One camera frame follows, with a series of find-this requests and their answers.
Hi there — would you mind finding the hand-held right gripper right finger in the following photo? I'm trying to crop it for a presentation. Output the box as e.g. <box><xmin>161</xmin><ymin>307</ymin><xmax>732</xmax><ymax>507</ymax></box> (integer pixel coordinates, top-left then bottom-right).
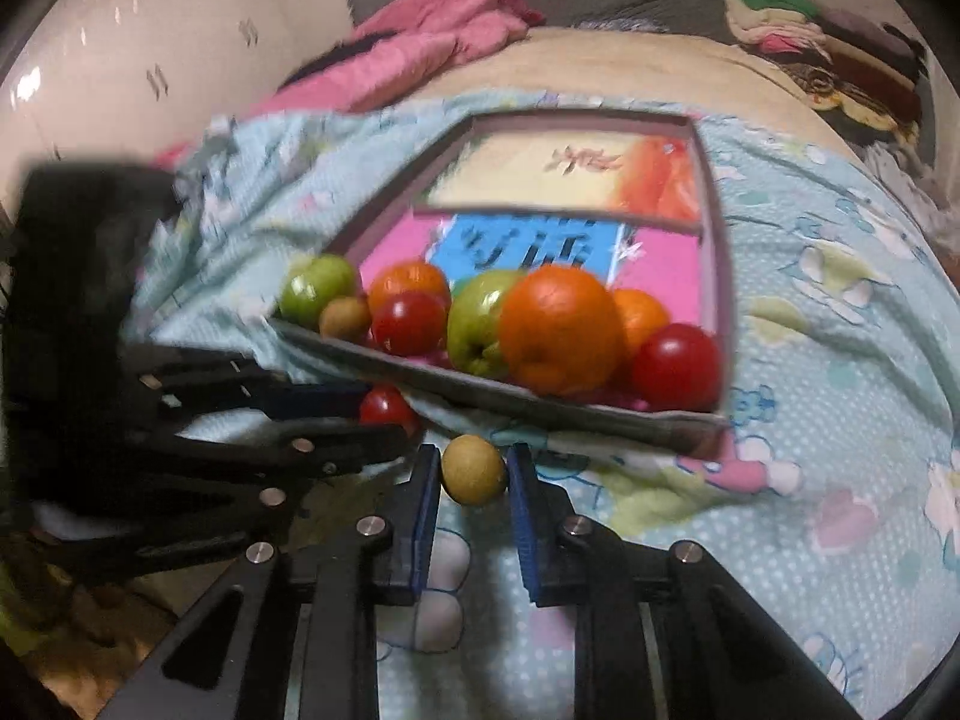
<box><xmin>506</xmin><ymin>444</ymin><xmax>863</xmax><ymax>720</ymax></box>

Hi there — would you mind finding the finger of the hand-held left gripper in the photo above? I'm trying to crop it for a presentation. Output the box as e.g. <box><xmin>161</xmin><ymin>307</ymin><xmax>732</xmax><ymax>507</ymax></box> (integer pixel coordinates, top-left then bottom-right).
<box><xmin>45</xmin><ymin>422</ymin><xmax>412</xmax><ymax>578</ymax></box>
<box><xmin>127</xmin><ymin>345</ymin><xmax>374</xmax><ymax>422</ymax></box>

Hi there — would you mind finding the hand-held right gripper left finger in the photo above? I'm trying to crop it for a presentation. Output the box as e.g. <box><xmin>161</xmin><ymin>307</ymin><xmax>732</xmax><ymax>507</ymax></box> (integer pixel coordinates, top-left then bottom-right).
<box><xmin>97</xmin><ymin>444</ymin><xmax>443</xmax><ymax>720</ymax></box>

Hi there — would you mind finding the red cherry tomato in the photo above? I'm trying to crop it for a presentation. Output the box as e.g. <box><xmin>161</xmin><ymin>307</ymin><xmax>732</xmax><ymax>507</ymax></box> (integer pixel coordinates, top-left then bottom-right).
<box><xmin>358</xmin><ymin>385</ymin><xmax>421</xmax><ymax>436</ymax></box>
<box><xmin>631</xmin><ymin>322</ymin><xmax>722</xmax><ymax>412</ymax></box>
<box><xmin>371</xmin><ymin>291</ymin><xmax>449</xmax><ymax>357</ymax></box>

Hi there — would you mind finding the small yellowish plum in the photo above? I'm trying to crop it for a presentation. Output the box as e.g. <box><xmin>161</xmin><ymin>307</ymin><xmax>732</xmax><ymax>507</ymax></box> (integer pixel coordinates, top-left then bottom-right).
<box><xmin>440</xmin><ymin>433</ymin><xmax>509</xmax><ymax>506</ymax></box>
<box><xmin>319</xmin><ymin>296</ymin><xmax>374</xmax><ymax>342</ymax></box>

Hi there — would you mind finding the shallow cardboard box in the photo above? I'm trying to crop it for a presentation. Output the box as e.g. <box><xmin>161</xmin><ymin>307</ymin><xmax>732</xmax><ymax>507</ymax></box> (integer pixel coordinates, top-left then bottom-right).
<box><xmin>266</xmin><ymin>109</ymin><xmax>740</xmax><ymax>458</ymax></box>

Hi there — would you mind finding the medium orange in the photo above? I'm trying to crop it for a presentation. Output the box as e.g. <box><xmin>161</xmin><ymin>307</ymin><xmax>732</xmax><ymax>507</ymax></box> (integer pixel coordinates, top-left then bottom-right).
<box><xmin>367</xmin><ymin>261</ymin><xmax>451</xmax><ymax>312</ymax></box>

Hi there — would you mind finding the large orange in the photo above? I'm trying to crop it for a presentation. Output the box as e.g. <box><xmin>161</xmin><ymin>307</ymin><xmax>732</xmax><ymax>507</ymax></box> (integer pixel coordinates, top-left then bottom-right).
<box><xmin>499</xmin><ymin>264</ymin><xmax>623</xmax><ymax>397</ymax></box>

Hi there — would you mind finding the small orange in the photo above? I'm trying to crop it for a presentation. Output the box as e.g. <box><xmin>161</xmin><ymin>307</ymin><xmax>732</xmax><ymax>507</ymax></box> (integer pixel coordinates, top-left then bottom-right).
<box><xmin>611</xmin><ymin>289</ymin><xmax>671</xmax><ymax>357</ymax></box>

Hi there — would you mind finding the pink workbook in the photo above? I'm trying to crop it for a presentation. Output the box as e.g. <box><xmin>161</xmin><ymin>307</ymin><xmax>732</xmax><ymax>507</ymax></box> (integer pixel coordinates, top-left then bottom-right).
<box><xmin>360</xmin><ymin>210</ymin><xmax>713</xmax><ymax>338</ymax></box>

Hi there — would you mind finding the beige and orange book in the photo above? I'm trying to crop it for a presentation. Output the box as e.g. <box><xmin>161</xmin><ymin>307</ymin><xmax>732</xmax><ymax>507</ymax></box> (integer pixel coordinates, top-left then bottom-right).
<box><xmin>416</xmin><ymin>127</ymin><xmax>706</xmax><ymax>224</ymax></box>

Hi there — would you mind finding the blue cartoon printed blanket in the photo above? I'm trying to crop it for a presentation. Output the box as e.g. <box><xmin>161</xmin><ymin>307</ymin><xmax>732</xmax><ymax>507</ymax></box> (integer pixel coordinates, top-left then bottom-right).
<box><xmin>124</xmin><ymin>86</ymin><xmax>960</xmax><ymax>720</ymax></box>

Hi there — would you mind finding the pink quilt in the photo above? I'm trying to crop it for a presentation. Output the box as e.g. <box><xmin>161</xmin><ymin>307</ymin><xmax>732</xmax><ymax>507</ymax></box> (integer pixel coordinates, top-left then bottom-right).
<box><xmin>154</xmin><ymin>0</ymin><xmax>548</xmax><ymax>166</ymax></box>

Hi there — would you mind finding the beige blanket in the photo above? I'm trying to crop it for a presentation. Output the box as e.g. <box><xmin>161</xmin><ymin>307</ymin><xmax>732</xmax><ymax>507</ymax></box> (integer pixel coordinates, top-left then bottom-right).
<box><xmin>405</xmin><ymin>26</ymin><xmax>863</xmax><ymax>166</ymax></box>

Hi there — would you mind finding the dark patterned pillow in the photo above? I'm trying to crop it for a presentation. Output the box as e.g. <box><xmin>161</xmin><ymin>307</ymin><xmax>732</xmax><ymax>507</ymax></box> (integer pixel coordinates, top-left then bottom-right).
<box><xmin>577</xmin><ymin>15</ymin><xmax>668</xmax><ymax>35</ymax></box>

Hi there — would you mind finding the white crumpled garment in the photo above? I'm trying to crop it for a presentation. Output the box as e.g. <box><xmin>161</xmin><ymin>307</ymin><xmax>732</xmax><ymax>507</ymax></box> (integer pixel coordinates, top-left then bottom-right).
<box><xmin>862</xmin><ymin>142</ymin><xmax>960</xmax><ymax>241</ymax></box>

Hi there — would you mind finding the pile of folded clothes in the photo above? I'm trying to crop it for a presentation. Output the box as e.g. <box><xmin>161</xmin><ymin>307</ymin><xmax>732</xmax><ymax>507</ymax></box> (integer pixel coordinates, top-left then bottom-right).
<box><xmin>724</xmin><ymin>0</ymin><xmax>938</xmax><ymax>147</ymax></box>

